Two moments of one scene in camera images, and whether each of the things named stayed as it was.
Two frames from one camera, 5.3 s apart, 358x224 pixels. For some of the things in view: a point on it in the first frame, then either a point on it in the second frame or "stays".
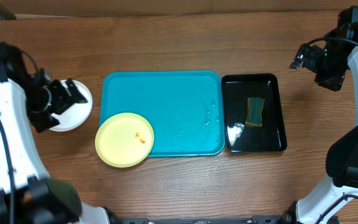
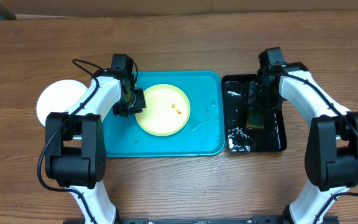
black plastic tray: x=241 y=137 stays
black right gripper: x=334 y=83 -> x=255 y=102
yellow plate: x=124 y=140 -> x=168 y=110
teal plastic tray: x=184 y=109 stays
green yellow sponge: x=254 y=117 stays
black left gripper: x=64 y=98 -> x=139 y=108
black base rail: x=255 y=219 stays
